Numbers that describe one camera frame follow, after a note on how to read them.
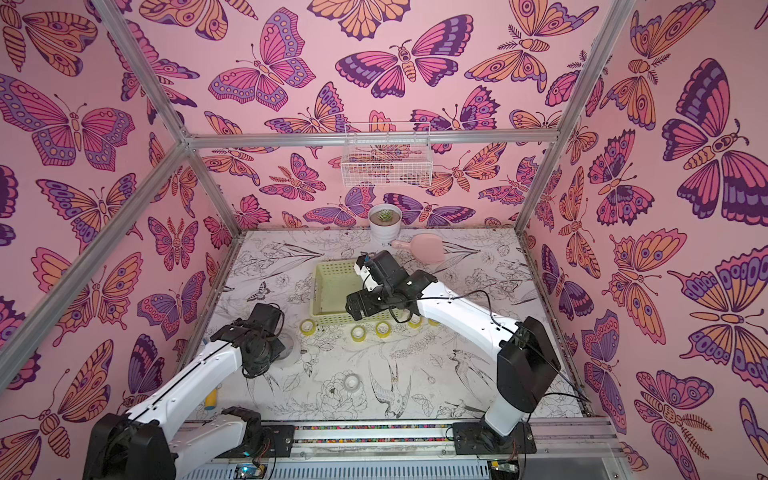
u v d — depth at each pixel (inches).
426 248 44.9
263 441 28.4
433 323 37.1
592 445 28.7
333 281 41.8
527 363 17.0
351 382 32.7
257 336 24.5
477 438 28.8
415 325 37.3
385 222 43.1
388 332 36.2
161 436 16.2
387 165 41.7
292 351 32.6
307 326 37.0
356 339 36.2
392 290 24.1
